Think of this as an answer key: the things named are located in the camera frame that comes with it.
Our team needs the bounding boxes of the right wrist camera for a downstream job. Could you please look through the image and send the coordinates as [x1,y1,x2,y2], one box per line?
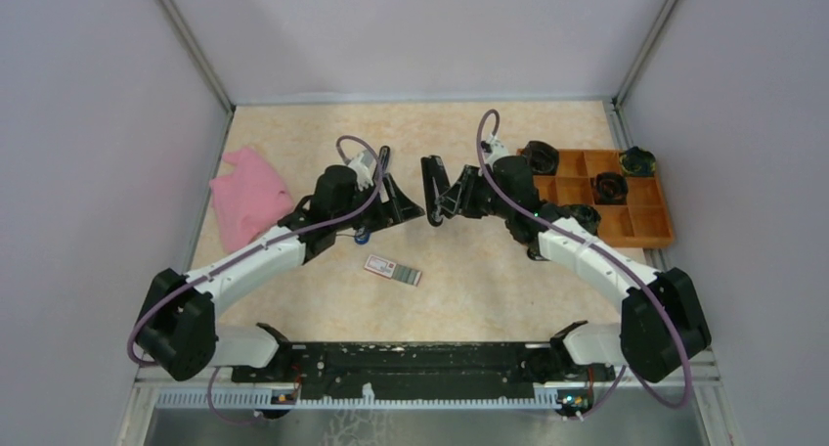
[481,136,510,166]

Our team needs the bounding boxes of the dark rolled fabric top-right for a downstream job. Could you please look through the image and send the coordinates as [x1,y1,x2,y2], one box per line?
[619,146,656,177]

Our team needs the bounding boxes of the dark rolled fabric top-left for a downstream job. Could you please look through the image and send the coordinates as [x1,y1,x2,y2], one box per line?
[520,141,560,176]

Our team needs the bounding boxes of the black stapler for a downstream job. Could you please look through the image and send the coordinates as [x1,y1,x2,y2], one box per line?
[420,156,450,227]

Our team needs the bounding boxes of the blue stapler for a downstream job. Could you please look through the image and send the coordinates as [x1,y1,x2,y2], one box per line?
[354,145,391,245]

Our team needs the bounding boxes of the pink cloth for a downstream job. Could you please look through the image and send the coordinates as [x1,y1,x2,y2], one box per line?
[209,147,295,253]

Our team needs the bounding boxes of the dark rolled fabric centre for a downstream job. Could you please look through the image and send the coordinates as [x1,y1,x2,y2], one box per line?
[591,171,629,205]

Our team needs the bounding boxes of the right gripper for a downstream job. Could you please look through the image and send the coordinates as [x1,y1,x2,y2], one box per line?
[436,164,513,220]

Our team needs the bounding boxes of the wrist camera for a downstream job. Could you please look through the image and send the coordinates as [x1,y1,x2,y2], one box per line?
[347,152,375,191]
[481,136,510,166]

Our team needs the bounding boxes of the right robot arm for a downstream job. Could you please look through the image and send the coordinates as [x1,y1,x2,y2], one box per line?
[420,156,712,382]

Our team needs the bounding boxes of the orange wooden compartment tray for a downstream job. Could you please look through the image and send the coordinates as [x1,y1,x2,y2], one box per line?
[534,149,675,248]

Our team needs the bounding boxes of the dark rolled fabric lower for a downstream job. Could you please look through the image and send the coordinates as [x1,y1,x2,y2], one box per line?
[555,204,601,236]

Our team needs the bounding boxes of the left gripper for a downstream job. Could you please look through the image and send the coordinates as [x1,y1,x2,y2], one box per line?
[333,172,425,234]

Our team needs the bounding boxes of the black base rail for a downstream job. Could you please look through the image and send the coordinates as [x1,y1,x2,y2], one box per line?
[232,342,615,401]

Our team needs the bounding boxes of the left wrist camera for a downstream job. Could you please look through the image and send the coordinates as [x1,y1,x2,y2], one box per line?
[347,152,375,191]

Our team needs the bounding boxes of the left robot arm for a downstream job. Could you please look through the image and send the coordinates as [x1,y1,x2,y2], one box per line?
[128,165,425,381]

